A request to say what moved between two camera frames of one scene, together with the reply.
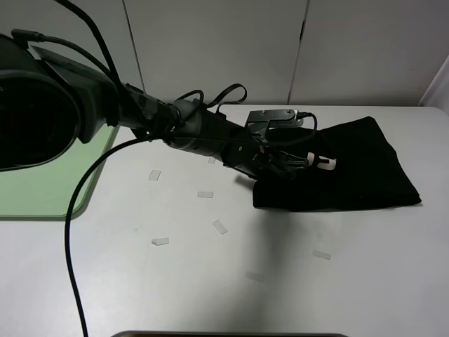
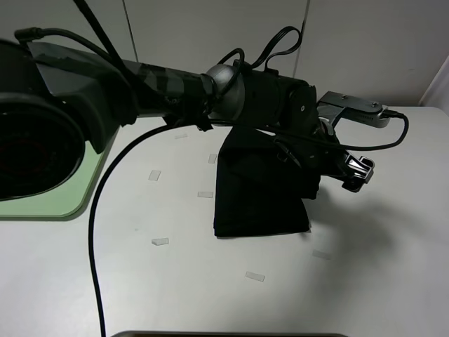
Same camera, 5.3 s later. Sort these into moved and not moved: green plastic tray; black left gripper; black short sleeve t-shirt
Moved: black left gripper; black short sleeve t-shirt
Not moved: green plastic tray
